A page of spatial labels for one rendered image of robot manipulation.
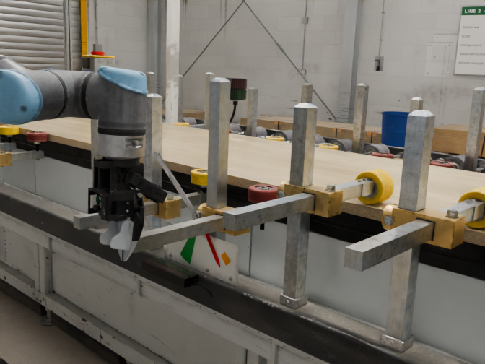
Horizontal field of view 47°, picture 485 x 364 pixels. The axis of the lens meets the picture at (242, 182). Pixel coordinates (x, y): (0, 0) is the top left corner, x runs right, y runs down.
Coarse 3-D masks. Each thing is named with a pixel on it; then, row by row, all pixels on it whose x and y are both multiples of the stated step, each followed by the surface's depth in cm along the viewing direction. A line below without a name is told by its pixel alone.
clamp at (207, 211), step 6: (204, 204) 137; (198, 210) 136; (204, 210) 135; (210, 210) 133; (216, 210) 132; (222, 210) 132; (204, 216) 135; (246, 228) 131; (234, 234) 129; (240, 234) 130
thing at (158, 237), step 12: (216, 216) 130; (156, 228) 119; (168, 228) 119; (180, 228) 120; (192, 228) 123; (204, 228) 126; (216, 228) 128; (144, 240) 113; (156, 240) 116; (168, 240) 118; (132, 252) 112
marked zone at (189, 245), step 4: (188, 240) 140; (192, 240) 139; (188, 244) 140; (192, 244) 139; (184, 248) 142; (188, 248) 141; (192, 248) 140; (184, 252) 142; (188, 252) 141; (192, 252) 140; (184, 256) 142; (188, 256) 141; (188, 260) 141
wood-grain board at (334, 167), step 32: (32, 128) 243; (64, 128) 248; (192, 128) 267; (192, 160) 179; (256, 160) 184; (288, 160) 187; (320, 160) 189; (352, 160) 192; (384, 160) 195; (448, 192) 147
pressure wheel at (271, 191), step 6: (252, 186) 142; (258, 186) 143; (264, 186) 140; (270, 186) 143; (252, 192) 139; (258, 192) 138; (264, 192) 137; (270, 192) 138; (276, 192) 139; (252, 198) 139; (258, 198) 138; (264, 198) 138; (270, 198) 138; (276, 198) 139
